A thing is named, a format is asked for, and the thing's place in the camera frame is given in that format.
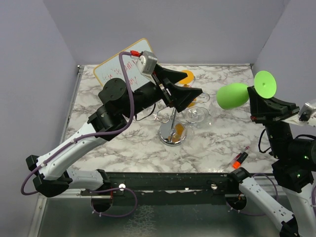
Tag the chrome wine glass rack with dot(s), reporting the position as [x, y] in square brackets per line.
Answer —
[171, 128]

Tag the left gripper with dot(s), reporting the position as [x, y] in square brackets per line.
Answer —
[180, 97]

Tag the orange plastic cup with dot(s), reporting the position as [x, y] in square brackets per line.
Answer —
[188, 81]

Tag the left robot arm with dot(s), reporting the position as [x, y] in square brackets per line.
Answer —
[52, 173]

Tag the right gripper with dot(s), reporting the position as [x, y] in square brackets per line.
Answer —
[269, 109]

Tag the orange black marker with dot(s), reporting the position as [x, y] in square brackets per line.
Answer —
[240, 160]

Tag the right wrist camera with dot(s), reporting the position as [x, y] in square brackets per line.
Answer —
[306, 115]

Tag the small whiteboard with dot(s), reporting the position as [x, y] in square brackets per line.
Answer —
[111, 68]

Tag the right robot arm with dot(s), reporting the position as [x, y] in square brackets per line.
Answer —
[293, 169]

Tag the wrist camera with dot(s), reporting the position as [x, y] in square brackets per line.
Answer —
[306, 115]
[145, 63]

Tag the red pen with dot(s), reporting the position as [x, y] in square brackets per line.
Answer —
[237, 156]

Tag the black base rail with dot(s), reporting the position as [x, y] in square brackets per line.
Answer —
[123, 189]

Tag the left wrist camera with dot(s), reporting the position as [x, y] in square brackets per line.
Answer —
[145, 63]

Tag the green plastic goblet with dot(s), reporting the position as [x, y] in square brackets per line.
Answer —
[236, 94]

